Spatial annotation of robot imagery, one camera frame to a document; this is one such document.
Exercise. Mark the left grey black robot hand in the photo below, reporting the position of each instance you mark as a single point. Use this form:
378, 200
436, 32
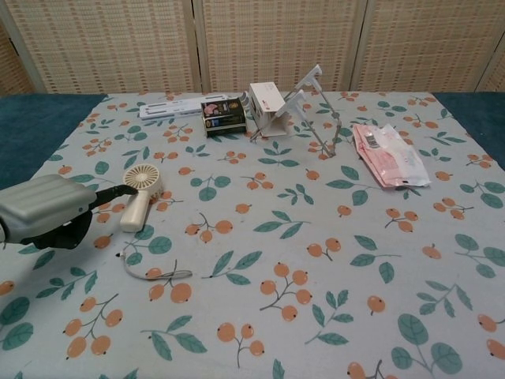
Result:
43, 205

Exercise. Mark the small white handheld fan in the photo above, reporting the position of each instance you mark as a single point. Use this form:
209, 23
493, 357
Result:
136, 201

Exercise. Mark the black printed small box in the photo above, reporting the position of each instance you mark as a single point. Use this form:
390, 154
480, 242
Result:
224, 117

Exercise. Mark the floral fruit print tablecloth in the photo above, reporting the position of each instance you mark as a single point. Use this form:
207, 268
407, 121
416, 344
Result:
276, 256

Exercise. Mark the white open cardboard box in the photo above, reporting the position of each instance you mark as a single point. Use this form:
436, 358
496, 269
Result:
268, 112

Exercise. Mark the woven folding screen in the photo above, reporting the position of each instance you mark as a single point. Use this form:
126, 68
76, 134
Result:
252, 43

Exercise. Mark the white folding metal stand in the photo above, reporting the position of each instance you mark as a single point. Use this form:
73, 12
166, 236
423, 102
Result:
301, 98

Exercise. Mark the pink white plastic package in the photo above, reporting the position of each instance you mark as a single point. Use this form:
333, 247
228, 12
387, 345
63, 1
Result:
388, 158

